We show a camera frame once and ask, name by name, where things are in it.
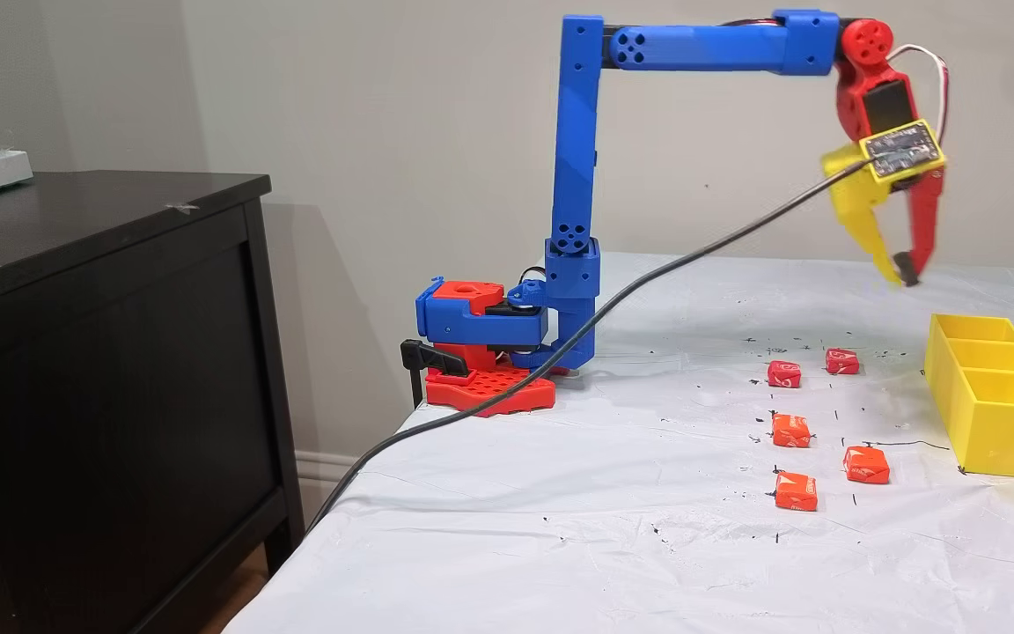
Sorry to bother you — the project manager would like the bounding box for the orange candy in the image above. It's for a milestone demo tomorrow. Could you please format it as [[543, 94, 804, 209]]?
[[775, 471, 819, 512], [843, 446, 892, 485], [772, 414, 812, 449]]

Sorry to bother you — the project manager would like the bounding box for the yellow three-compartment box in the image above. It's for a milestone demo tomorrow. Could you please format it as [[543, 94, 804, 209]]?
[[923, 313, 1014, 481]]

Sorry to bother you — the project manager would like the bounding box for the white plastic table cover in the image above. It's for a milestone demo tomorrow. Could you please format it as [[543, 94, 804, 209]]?
[[225, 251, 1014, 634]]

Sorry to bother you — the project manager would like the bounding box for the black table clamp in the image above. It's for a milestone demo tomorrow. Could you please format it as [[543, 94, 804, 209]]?
[[400, 339, 471, 410]]

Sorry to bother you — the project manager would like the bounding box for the black wooden dresser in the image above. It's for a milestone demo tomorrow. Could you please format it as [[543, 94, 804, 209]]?
[[0, 170, 305, 634]]

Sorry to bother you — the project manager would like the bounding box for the camera board on yellow mount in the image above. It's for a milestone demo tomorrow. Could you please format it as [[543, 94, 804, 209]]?
[[857, 121, 948, 184]]

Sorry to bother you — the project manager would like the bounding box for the white red black servo wire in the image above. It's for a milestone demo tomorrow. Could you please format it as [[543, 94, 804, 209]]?
[[890, 44, 950, 146]]

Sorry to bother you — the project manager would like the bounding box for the black camera cable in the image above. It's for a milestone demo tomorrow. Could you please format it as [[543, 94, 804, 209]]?
[[306, 158, 873, 534]]

